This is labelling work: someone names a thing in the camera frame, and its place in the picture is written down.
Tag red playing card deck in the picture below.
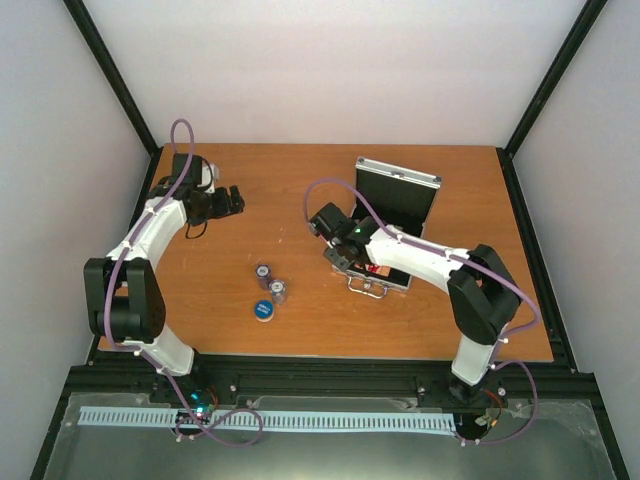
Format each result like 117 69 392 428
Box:
365 264 391 277

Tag grey poker chip stack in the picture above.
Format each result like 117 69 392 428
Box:
269 279 287 305

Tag aluminium poker case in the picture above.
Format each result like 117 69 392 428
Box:
332 157 442 299

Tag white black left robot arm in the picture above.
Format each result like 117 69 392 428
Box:
83 153 245 403

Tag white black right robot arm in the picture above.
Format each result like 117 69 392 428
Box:
309 203 521 404

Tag blue dealer button stack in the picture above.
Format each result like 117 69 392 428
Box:
253 300 275 323

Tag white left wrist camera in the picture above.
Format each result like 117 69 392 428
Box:
200 160 219 194

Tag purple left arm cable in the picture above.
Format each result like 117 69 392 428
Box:
102 118 265 447

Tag light blue cable duct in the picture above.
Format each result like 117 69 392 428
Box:
77 406 456 436

